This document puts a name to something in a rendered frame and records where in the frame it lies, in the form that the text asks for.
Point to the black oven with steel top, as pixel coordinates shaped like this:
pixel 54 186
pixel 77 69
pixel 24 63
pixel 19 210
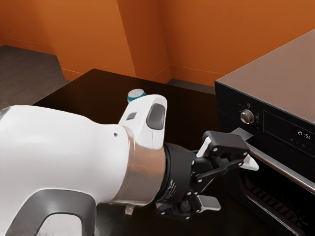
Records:
pixel 275 103

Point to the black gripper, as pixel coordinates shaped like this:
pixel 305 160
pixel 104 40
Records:
pixel 178 172

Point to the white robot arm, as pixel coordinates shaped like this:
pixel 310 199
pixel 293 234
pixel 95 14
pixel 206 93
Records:
pixel 61 152

